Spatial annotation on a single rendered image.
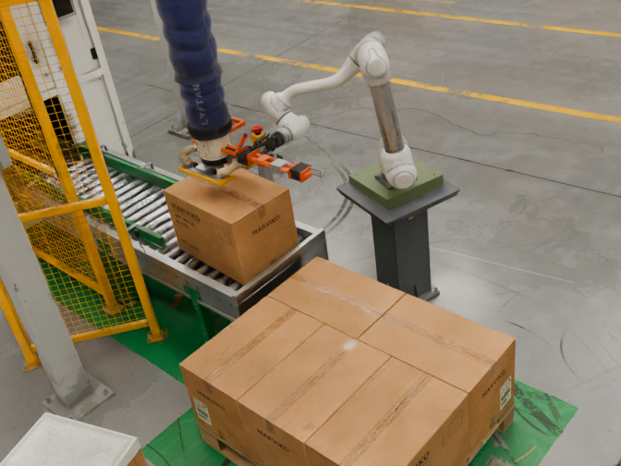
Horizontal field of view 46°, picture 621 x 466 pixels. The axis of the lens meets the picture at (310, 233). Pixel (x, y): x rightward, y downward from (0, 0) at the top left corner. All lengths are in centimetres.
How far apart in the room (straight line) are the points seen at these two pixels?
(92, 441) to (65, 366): 154
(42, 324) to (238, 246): 108
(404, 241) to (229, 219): 105
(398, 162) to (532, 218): 168
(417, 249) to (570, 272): 101
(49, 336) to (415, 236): 205
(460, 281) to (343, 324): 127
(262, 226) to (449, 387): 129
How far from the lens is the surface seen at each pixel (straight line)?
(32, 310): 391
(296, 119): 380
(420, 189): 400
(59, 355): 411
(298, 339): 348
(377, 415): 311
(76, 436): 270
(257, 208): 371
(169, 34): 353
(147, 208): 477
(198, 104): 362
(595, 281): 466
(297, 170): 338
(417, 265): 431
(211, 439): 380
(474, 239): 496
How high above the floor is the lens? 287
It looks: 34 degrees down
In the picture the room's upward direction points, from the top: 9 degrees counter-clockwise
